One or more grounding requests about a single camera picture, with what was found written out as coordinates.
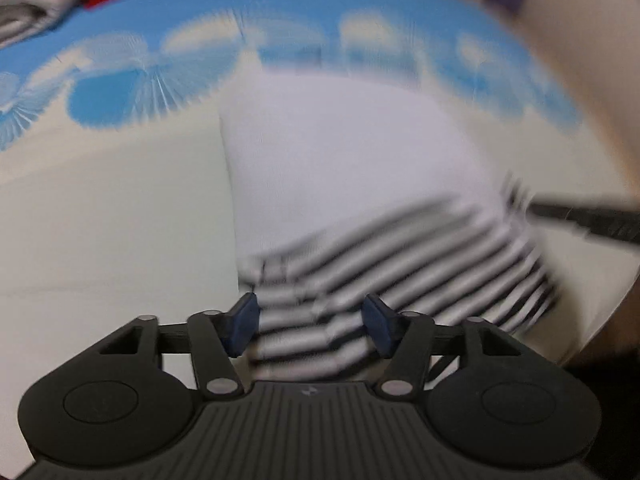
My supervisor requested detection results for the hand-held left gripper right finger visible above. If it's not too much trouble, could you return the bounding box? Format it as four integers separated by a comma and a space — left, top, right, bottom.
361, 294, 526, 401

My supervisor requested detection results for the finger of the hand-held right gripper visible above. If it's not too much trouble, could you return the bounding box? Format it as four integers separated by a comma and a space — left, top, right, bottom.
527, 200, 640, 248

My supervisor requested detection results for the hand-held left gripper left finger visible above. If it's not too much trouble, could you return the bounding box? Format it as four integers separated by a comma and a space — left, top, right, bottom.
87, 292, 261, 401

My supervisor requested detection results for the black white striped shirt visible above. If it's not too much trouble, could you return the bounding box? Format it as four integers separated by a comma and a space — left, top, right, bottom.
219, 72, 561, 386

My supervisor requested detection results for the blue white printed bed sheet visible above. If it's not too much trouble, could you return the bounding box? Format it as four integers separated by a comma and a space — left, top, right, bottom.
0, 0, 633, 480

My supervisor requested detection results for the white folded cloth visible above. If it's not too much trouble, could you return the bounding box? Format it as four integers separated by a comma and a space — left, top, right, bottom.
0, 0, 83, 48

